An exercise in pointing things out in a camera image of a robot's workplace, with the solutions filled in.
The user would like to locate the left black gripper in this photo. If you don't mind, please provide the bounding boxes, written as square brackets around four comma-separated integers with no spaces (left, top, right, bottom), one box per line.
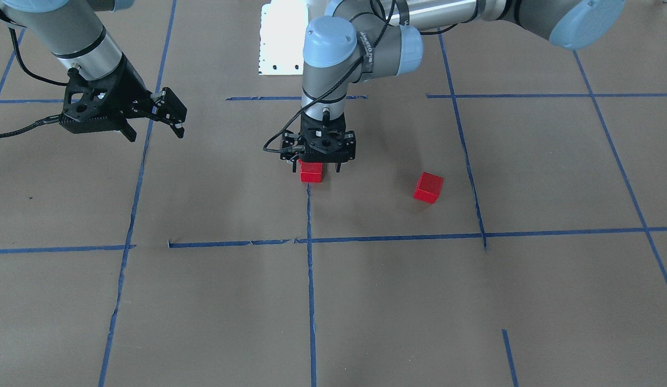
[280,119,357,173]

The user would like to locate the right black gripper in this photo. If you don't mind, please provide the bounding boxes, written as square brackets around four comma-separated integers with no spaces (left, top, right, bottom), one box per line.
[60,56,188,142]

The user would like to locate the red block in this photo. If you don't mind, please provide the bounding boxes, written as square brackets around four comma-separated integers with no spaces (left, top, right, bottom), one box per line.
[413,172,444,204]
[299,161,324,183]

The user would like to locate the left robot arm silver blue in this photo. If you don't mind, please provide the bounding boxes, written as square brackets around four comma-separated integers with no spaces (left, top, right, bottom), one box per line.
[263,1,625,167]

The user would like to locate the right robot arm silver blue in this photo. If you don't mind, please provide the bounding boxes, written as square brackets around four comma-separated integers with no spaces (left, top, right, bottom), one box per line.
[0,1,188,142]

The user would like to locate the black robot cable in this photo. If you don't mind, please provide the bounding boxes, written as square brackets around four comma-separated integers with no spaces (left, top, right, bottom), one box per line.
[0,21,70,139]
[262,0,458,154]

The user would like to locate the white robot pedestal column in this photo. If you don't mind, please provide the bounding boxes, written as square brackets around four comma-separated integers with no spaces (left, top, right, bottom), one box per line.
[258,1,309,76]

